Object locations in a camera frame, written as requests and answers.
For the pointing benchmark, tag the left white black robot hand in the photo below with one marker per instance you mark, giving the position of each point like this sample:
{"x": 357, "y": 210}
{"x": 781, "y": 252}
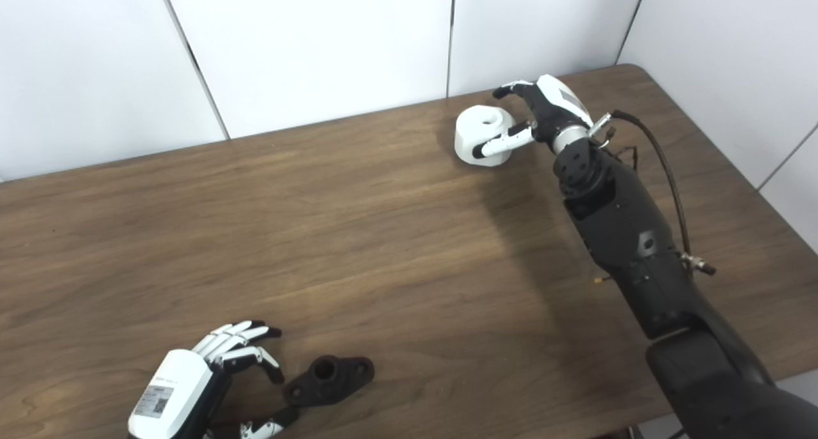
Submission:
{"x": 172, "y": 388}

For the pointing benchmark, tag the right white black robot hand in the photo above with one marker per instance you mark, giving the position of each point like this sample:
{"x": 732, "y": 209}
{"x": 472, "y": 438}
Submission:
{"x": 556, "y": 110}

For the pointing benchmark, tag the round white piece with holes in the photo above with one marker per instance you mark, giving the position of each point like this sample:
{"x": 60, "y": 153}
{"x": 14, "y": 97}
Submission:
{"x": 476, "y": 132}

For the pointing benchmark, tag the black flanged holder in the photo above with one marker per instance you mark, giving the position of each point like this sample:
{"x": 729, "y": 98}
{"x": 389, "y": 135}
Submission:
{"x": 332, "y": 381}

